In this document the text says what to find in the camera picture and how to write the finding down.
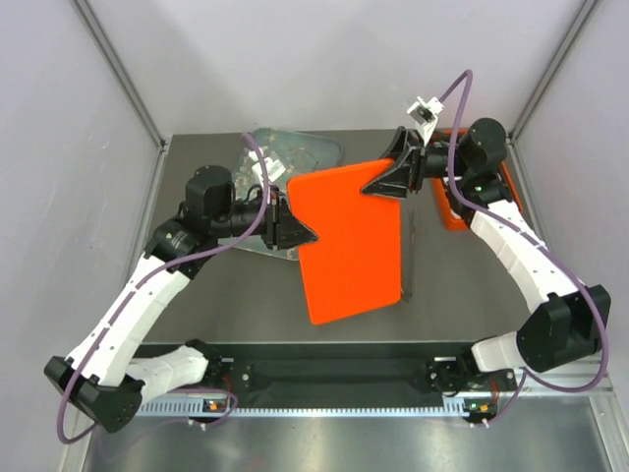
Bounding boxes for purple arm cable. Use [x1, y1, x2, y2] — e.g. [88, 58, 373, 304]
[56, 132, 276, 443]
[439, 69, 610, 429]

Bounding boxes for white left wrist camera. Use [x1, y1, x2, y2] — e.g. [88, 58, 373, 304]
[248, 150, 287, 183]

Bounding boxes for orange box lid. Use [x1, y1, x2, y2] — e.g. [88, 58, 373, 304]
[287, 158, 402, 325]

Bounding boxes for orange chocolate box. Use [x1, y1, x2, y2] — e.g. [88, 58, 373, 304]
[431, 129, 523, 231]

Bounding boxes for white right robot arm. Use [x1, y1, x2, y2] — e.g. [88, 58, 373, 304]
[362, 118, 611, 389]

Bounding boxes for aluminium slotted rail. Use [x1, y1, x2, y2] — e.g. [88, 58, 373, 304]
[138, 358, 612, 423]

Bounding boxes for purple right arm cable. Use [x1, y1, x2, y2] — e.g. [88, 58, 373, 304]
[439, 69, 610, 429]

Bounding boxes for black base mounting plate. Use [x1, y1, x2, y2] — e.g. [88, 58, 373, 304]
[132, 342, 522, 409]

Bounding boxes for metal serving tongs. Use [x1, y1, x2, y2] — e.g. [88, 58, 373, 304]
[401, 209, 416, 303]

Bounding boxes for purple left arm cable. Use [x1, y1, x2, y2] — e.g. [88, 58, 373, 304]
[56, 132, 276, 443]

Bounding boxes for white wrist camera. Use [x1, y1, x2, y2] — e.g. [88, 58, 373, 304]
[248, 150, 287, 183]
[406, 96, 444, 145]

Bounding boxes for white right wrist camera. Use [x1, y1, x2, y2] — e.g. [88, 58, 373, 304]
[406, 96, 444, 145]

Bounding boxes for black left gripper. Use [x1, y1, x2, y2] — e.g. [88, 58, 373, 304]
[210, 184, 318, 250]

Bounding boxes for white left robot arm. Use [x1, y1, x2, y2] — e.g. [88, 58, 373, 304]
[44, 165, 316, 433]

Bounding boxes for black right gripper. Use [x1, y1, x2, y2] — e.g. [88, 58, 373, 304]
[359, 128, 471, 201]

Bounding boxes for blue floral serving tray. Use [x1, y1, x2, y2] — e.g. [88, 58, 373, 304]
[230, 127, 344, 262]

